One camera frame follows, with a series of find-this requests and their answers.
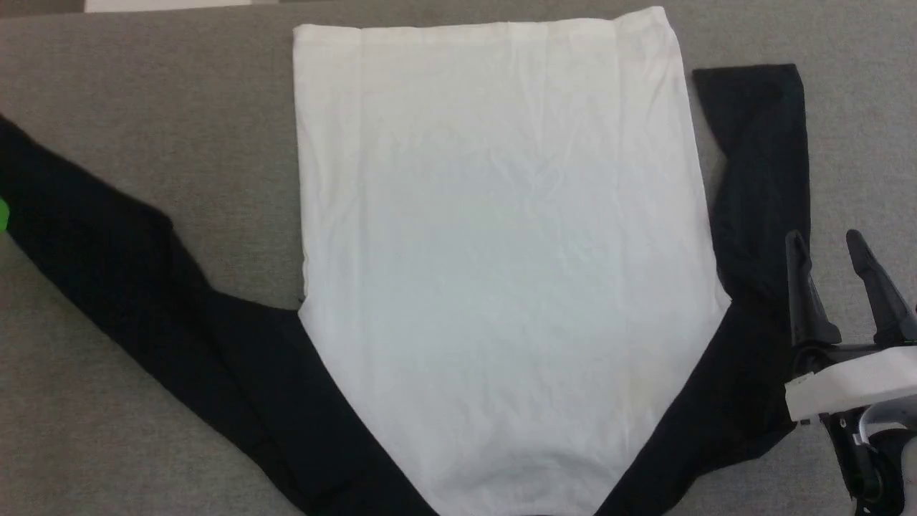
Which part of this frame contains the grey fabric sofa cushion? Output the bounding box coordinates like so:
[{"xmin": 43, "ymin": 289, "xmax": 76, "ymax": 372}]
[{"xmin": 0, "ymin": 0, "xmax": 917, "ymax": 516}]

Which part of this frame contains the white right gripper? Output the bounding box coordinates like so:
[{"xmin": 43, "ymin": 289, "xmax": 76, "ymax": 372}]
[{"xmin": 784, "ymin": 229, "xmax": 917, "ymax": 425}]

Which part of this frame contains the white rectangular box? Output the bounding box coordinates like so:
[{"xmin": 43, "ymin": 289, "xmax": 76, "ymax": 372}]
[{"xmin": 85, "ymin": 0, "xmax": 254, "ymax": 13}]

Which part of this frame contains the white shirt with black sleeves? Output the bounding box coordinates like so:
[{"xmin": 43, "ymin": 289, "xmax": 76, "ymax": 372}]
[{"xmin": 0, "ymin": 6, "xmax": 812, "ymax": 516}]

